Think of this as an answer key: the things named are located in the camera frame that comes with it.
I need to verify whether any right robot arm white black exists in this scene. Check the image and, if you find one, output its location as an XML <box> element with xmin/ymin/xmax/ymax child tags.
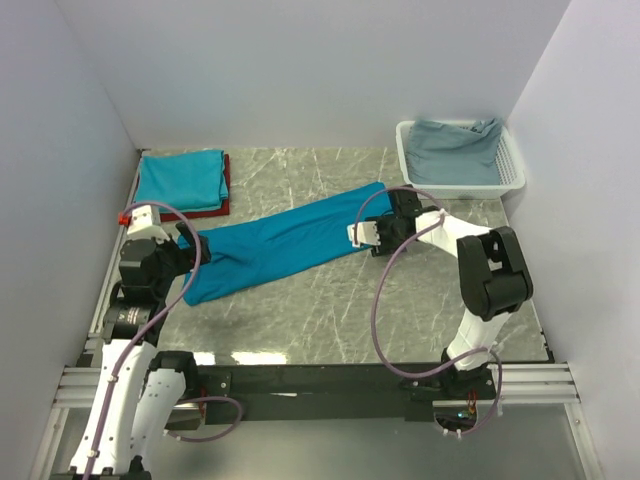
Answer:
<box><xmin>347</xmin><ymin>186</ymin><xmax>534</xmax><ymax>399</ymax></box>

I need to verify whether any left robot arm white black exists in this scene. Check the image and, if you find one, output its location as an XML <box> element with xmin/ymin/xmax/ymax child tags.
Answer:
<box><xmin>61</xmin><ymin>219</ymin><xmax>211</xmax><ymax>479</ymax></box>

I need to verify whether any folded red t shirt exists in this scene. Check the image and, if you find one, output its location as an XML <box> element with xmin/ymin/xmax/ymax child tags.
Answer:
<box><xmin>133</xmin><ymin>153</ymin><xmax>232</xmax><ymax>227</ymax></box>

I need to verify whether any folded light teal t shirt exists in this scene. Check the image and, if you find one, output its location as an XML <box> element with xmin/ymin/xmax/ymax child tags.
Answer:
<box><xmin>135</xmin><ymin>149</ymin><xmax>230</xmax><ymax>213</ymax></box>

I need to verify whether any grey blue t shirt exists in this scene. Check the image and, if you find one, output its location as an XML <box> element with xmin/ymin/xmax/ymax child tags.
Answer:
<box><xmin>405</xmin><ymin>118</ymin><xmax>504</xmax><ymax>186</ymax></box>

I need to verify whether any white plastic basket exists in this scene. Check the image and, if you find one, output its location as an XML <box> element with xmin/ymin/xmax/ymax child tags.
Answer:
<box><xmin>395</xmin><ymin>120</ymin><xmax>526</xmax><ymax>200</ymax></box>

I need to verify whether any black base beam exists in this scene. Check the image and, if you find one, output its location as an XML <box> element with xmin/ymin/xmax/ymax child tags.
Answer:
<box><xmin>180</xmin><ymin>364</ymin><xmax>497</xmax><ymax>422</ymax></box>

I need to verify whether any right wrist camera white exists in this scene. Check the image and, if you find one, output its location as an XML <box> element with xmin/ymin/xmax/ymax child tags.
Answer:
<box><xmin>347</xmin><ymin>221</ymin><xmax>381</xmax><ymax>248</ymax></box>

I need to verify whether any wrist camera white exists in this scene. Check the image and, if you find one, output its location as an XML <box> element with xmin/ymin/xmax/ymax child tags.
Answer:
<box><xmin>118</xmin><ymin>205</ymin><xmax>170</xmax><ymax>243</ymax></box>
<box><xmin>347</xmin><ymin>221</ymin><xmax>381</xmax><ymax>248</ymax></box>

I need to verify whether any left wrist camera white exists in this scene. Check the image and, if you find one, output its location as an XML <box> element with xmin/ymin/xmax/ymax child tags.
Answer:
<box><xmin>118</xmin><ymin>205</ymin><xmax>170</xmax><ymax>243</ymax></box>

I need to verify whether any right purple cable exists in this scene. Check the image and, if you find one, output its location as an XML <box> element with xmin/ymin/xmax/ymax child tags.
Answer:
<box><xmin>352</xmin><ymin>184</ymin><xmax>503</xmax><ymax>438</ymax></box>

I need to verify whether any purple cable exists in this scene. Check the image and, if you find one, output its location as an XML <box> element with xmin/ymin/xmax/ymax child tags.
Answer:
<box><xmin>352</xmin><ymin>184</ymin><xmax>503</xmax><ymax>438</ymax></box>
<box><xmin>82</xmin><ymin>201</ymin><xmax>245</xmax><ymax>480</ymax></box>

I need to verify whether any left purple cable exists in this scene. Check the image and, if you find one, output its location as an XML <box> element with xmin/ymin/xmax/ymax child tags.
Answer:
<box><xmin>82</xmin><ymin>201</ymin><xmax>245</xmax><ymax>480</ymax></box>

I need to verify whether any aluminium rail frame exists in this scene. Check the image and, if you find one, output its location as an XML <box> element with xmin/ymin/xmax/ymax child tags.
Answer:
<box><xmin>30</xmin><ymin>141</ymin><xmax>595</xmax><ymax>479</ymax></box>

